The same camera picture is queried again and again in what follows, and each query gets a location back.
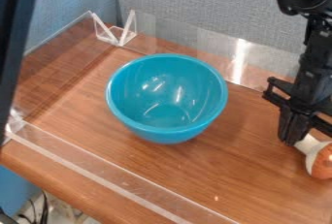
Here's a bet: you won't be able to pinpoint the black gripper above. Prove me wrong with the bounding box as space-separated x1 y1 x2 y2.
263 62 332 145

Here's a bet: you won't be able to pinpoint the white brown toy mushroom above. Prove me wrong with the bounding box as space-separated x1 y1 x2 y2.
294 134 332 179

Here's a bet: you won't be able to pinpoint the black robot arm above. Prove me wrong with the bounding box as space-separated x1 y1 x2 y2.
0 0 332 145

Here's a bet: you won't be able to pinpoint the blue plastic bowl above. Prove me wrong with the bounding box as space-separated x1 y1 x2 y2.
104 53 228 144

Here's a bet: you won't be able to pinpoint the clear acrylic back barrier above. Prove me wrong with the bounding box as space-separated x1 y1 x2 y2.
22 9 332 103

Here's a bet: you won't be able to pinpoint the clear acrylic barrier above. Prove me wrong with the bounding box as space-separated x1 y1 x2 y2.
5 115 238 224
22 9 332 103

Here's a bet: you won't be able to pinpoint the clear acrylic front barrier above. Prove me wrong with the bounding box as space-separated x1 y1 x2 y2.
5 115 238 224

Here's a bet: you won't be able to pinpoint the blue partition with wooden shelf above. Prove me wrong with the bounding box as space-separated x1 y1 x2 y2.
24 0 116 53

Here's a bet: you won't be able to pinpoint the clear acrylic corner bracket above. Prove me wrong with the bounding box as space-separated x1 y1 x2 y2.
89 10 137 47

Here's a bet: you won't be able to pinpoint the black cables under table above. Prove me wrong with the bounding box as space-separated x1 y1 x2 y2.
0 190 50 224

